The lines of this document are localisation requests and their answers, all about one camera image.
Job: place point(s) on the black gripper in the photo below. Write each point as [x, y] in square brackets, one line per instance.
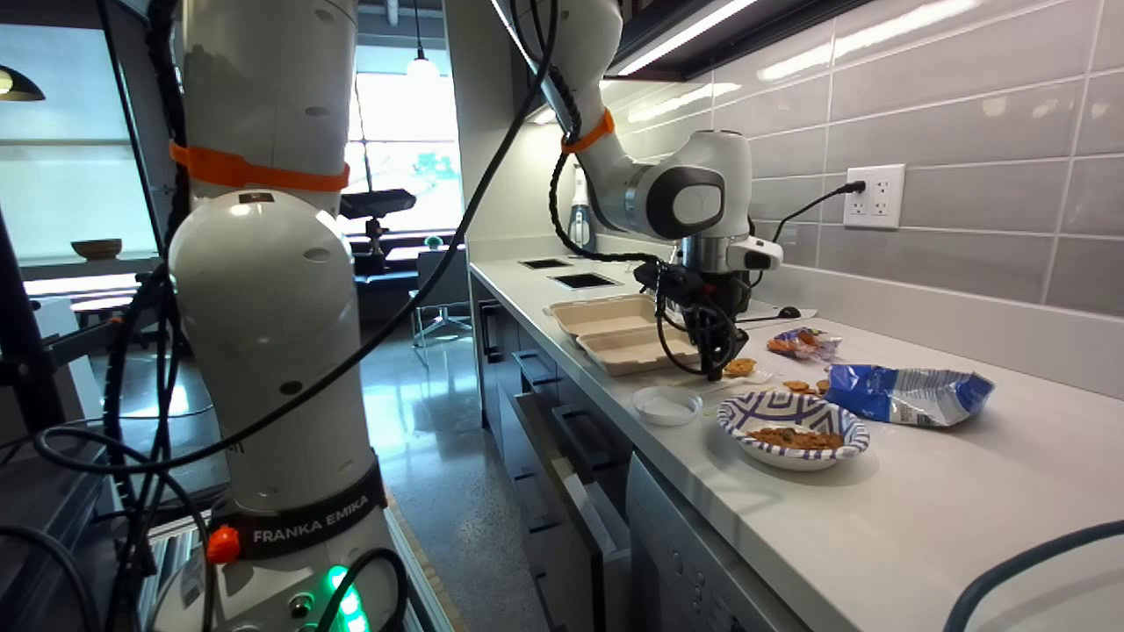
[714, 291]

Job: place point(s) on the brown cookie snack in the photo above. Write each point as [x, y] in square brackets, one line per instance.
[739, 365]

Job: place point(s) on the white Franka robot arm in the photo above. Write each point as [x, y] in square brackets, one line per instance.
[265, 316]

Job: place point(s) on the orange snack packet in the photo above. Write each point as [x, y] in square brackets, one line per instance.
[807, 345]

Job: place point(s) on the beige clamshell food container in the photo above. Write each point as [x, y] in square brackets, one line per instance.
[617, 326]

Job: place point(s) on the brown snack pile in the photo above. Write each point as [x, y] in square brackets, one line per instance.
[795, 435]

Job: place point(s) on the blue snack bag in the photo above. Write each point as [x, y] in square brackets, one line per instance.
[914, 393]

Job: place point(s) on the black measuring scoop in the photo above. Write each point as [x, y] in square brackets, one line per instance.
[788, 310]

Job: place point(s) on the small white round lid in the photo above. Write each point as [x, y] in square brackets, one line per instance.
[666, 406]

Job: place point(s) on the small brown cookie piece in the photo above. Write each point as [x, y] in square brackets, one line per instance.
[798, 386]
[820, 384]

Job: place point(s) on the blue patterned bowl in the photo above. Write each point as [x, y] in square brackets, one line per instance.
[791, 408]

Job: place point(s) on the clear glass bottle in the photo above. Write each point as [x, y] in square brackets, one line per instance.
[580, 233]

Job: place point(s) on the stainless dishwasher front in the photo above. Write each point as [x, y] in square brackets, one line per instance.
[691, 563]

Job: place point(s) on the grey chair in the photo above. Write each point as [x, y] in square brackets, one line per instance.
[444, 284]

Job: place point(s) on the cabinet light strip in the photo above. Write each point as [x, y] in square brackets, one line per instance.
[686, 37]

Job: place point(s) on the white pendant lamp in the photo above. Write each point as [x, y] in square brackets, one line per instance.
[423, 63]

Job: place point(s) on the dark bowl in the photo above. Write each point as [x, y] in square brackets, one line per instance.
[95, 248]

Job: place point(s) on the dark dome lamp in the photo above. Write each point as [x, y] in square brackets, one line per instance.
[18, 85]

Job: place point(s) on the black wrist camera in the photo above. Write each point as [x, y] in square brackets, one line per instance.
[655, 274]

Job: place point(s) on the white wall outlet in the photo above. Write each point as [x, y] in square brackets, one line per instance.
[877, 199]

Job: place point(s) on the black camera on tripod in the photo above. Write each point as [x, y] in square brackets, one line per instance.
[375, 205]

